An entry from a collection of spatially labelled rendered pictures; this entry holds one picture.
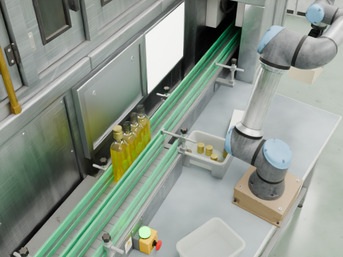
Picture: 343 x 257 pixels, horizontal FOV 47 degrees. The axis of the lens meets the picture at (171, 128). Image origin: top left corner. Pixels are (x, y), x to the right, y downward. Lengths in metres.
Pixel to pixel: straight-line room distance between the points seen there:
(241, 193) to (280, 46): 0.62
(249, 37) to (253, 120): 0.88
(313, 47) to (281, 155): 0.41
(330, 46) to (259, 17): 0.85
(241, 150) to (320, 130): 0.74
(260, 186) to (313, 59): 0.54
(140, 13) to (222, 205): 0.89
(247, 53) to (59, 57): 1.30
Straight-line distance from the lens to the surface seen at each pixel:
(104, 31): 1.54
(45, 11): 1.31
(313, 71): 1.97
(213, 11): 2.49
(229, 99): 2.33
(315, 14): 1.81
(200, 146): 1.91
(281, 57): 1.46
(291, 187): 1.76
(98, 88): 1.54
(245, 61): 2.42
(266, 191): 1.66
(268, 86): 1.50
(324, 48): 1.47
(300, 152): 2.06
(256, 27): 2.30
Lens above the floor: 2.11
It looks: 40 degrees down
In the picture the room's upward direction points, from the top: straight up
